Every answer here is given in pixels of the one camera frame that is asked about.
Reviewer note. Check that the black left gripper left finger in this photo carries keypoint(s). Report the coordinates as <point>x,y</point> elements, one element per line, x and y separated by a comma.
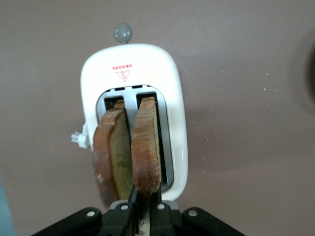
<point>118,218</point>

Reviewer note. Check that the white toaster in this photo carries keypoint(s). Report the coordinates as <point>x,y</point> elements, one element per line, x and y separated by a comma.
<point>147,64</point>

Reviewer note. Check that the brown bread slice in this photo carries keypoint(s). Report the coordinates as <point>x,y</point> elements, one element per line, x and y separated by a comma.
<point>110,152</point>
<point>145,147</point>

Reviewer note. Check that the white toaster power plug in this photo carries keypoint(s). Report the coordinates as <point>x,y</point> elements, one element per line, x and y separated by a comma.
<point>80,140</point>

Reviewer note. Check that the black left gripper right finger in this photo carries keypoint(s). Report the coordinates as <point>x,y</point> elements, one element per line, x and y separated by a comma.
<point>163,218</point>

